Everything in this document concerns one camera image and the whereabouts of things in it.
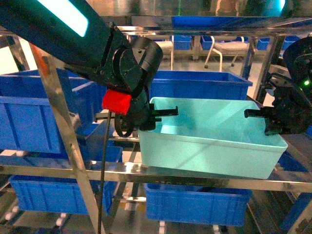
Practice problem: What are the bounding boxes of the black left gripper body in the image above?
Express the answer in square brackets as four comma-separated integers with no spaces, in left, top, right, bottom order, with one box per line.
[115,86,156,137]

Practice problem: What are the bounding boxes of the white chair background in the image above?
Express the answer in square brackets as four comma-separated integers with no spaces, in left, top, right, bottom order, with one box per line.
[204,36,256,72]

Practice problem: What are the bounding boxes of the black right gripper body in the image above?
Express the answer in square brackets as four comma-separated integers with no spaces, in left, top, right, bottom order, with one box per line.
[265,73,312,136]

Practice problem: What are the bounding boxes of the blue bin lower centre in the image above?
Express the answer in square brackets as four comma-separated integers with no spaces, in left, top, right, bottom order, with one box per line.
[145,184,252,226]

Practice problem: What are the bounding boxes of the large blue bin centre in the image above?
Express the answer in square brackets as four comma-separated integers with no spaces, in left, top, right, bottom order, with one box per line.
[149,71,253,100]

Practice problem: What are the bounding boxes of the blue bin left shelf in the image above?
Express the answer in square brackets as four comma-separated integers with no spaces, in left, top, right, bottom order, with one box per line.
[0,69,107,154]

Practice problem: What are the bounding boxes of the teal plastic bin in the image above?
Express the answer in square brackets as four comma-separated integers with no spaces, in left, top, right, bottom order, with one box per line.
[138,97,288,179]

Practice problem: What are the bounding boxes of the blue bin lower left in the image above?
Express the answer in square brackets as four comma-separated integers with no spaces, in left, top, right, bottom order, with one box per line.
[8,146,123,215]

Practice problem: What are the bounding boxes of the red camera mount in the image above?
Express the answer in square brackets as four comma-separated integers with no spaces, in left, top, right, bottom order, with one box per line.
[102,89,132,115]

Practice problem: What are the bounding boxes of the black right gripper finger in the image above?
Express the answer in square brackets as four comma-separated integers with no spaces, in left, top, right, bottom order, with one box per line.
[244,107,275,118]

